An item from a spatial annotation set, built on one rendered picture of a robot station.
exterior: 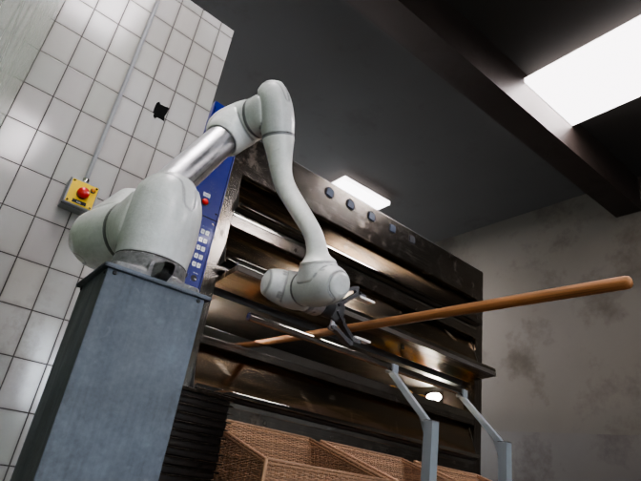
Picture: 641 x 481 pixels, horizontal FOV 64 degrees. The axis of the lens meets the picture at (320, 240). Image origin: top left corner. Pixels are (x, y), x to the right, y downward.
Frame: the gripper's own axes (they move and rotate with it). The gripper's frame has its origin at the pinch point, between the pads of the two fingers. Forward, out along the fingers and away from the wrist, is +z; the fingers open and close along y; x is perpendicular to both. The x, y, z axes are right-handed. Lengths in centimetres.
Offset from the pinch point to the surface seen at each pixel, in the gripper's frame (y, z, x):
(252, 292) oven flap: -18, -11, -62
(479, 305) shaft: 0.7, 1.3, 42.3
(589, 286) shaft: 1, 1, 72
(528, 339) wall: -89, 300, -118
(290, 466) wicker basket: 47, -12, -14
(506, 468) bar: 34, 90, -6
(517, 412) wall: -27, 300, -130
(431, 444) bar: 32, 42, -5
